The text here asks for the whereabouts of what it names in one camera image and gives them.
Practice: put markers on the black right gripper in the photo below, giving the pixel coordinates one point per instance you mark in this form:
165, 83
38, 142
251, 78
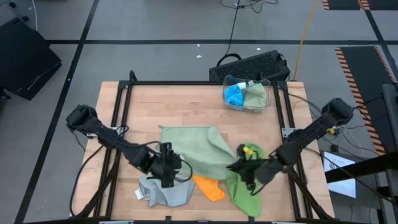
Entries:
264, 171

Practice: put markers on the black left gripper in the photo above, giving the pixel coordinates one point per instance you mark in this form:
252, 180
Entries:
164, 165

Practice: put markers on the grey microfiber towel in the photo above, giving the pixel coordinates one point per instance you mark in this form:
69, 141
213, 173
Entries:
174, 194

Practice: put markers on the orange microfiber towel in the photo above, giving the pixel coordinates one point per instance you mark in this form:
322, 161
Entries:
210, 188

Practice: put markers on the clear plastic bin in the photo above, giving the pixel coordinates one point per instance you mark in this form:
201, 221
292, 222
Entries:
247, 109

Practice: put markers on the blue microfiber towel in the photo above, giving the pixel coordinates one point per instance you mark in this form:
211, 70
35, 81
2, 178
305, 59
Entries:
234, 95

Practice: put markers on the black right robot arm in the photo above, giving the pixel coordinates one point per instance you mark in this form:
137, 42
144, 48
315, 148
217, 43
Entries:
311, 130

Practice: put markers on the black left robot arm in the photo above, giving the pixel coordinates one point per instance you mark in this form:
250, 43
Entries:
109, 140

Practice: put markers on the lime green microfiber towel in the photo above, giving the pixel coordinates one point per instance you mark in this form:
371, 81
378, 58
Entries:
245, 199

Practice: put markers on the yellow towel tag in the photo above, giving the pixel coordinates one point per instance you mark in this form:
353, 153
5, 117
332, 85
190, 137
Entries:
247, 150

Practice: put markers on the white square paper tag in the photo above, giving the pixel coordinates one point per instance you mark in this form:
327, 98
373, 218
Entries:
139, 193

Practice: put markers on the white paper tag with handwriting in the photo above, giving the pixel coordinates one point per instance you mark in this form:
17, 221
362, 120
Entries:
241, 85

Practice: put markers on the black perforated computer case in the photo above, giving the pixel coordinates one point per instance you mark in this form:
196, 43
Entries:
248, 67

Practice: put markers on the white printed sheet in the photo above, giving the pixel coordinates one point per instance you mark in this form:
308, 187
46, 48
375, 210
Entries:
340, 186

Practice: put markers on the black diagonal beam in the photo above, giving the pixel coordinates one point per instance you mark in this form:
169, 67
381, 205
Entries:
367, 168

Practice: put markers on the black hazard-striped floor mat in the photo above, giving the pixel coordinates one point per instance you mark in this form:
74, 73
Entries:
342, 3
363, 77

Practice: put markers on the large black box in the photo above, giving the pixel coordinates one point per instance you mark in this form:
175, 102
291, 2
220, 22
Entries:
25, 59

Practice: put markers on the black metal table frame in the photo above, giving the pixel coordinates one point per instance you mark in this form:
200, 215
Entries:
186, 83

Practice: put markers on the grey upright post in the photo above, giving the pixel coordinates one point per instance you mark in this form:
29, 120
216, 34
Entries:
391, 109

